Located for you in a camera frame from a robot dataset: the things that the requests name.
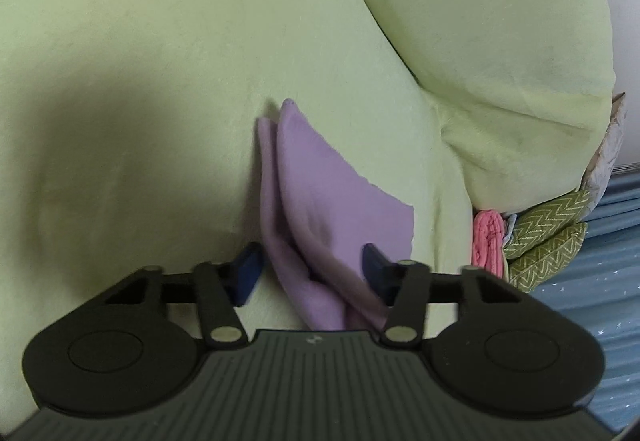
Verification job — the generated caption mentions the light green sofa cover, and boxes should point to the light green sofa cover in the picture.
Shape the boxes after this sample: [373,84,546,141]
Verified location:
[0,0,619,422]

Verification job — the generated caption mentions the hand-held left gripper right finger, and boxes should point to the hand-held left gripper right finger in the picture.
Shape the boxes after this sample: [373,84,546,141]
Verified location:
[362,243,527,348]

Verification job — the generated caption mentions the green chevron cushion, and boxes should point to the green chevron cushion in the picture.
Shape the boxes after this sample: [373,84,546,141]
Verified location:
[506,222,589,294]
[502,188,593,262]

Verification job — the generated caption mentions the purple sleeveless top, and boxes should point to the purple sleeveless top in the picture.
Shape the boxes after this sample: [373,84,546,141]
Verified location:
[257,98,417,333]

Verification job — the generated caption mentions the blue star patterned sheet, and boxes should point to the blue star patterned sheet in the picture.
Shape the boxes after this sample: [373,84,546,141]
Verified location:
[527,173,640,434]

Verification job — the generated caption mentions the beige patterned pillow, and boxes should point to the beige patterned pillow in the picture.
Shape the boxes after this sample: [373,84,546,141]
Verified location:
[577,92,628,222]

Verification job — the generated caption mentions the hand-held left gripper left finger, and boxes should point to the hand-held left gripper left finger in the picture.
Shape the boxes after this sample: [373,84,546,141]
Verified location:
[102,241,264,348]

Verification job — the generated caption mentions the pink knitted cloth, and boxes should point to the pink knitted cloth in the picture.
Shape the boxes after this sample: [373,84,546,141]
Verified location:
[472,210,510,279]

